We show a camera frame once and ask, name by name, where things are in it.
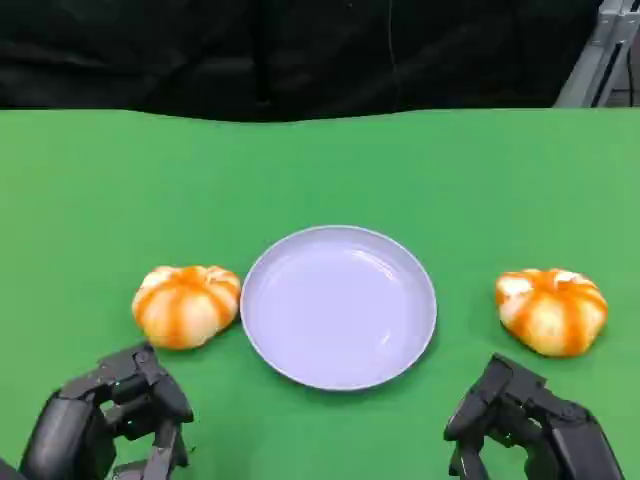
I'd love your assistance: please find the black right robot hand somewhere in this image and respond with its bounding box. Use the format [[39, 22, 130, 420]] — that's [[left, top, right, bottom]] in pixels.
[[444, 352, 626, 480]]

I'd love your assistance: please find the grey metal frame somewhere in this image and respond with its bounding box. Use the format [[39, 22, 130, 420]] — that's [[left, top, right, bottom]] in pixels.
[[552, 0, 640, 109]]

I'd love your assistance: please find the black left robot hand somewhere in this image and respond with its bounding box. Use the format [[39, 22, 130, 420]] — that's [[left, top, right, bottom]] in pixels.
[[17, 343, 195, 480]]

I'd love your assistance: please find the black backdrop curtain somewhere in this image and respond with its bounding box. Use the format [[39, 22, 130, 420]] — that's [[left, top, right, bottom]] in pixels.
[[0, 0, 601, 123]]

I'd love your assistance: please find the lilac plate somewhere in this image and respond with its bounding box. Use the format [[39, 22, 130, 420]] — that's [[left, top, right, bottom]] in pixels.
[[239, 224, 438, 392]]

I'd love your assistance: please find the green table cloth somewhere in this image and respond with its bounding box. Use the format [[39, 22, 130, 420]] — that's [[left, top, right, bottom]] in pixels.
[[0, 106, 640, 480]]

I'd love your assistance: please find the orange and white bread roll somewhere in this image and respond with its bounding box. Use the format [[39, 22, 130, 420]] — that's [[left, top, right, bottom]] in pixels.
[[494, 267, 610, 358], [131, 265, 243, 351]]

